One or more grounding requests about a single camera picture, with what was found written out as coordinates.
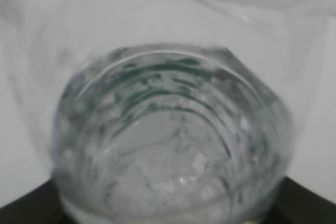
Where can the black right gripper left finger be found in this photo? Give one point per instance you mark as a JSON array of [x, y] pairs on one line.
[[41, 205]]

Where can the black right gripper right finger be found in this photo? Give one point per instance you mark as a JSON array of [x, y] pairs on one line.
[[296, 204]]

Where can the clear green-label water bottle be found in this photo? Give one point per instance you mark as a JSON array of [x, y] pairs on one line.
[[164, 111]]

